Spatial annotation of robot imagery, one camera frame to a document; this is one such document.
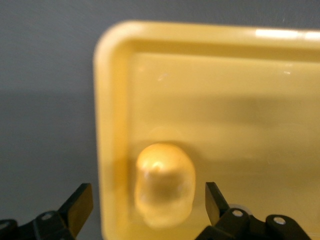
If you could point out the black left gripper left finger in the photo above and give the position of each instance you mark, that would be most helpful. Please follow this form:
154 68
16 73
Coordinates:
75 212

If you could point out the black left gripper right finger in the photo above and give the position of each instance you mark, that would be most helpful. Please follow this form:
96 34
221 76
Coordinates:
225 220

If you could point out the yellow potato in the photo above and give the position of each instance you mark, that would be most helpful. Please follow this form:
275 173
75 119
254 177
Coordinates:
165 185

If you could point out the yellow plastic tray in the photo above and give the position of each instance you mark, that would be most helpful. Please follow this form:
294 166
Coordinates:
225 100

